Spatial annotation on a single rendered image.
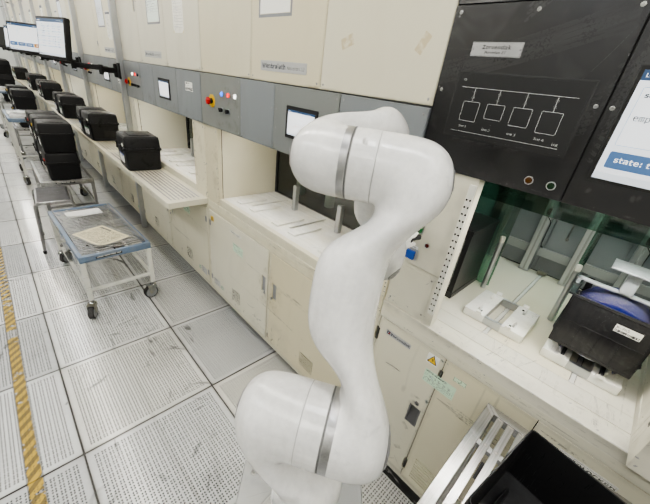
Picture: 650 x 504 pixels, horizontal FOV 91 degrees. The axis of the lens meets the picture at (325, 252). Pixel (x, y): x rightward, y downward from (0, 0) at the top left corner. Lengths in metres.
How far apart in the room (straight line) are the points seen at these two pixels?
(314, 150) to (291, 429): 0.37
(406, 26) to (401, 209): 0.82
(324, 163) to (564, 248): 1.61
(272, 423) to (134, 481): 1.39
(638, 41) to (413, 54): 0.50
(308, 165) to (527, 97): 0.66
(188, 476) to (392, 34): 1.88
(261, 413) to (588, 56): 0.93
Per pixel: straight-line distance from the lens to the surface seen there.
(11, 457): 2.13
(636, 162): 0.94
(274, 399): 0.50
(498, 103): 1.00
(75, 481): 1.94
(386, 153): 0.42
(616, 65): 0.95
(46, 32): 3.53
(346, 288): 0.42
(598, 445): 1.21
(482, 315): 1.34
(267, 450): 0.53
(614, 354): 1.29
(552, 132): 0.96
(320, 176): 0.44
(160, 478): 1.83
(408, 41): 1.15
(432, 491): 0.98
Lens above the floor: 1.58
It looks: 27 degrees down
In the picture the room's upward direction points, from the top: 8 degrees clockwise
